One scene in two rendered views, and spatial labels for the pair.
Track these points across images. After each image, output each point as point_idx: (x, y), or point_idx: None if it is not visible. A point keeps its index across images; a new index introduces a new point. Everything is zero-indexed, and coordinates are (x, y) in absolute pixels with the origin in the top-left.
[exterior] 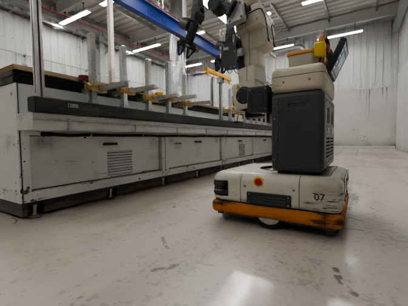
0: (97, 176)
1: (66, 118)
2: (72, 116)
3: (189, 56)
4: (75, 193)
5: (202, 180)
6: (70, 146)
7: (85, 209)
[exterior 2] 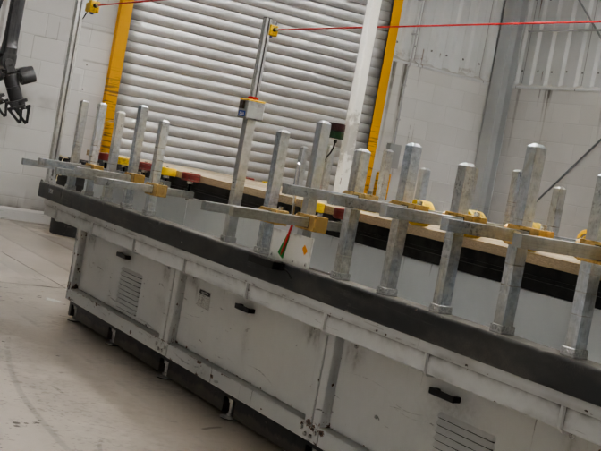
0: (109, 302)
1: (55, 205)
2: (57, 203)
3: (1, 114)
4: (86, 310)
5: (165, 403)
6: (102, 247)
7: (65, 328)
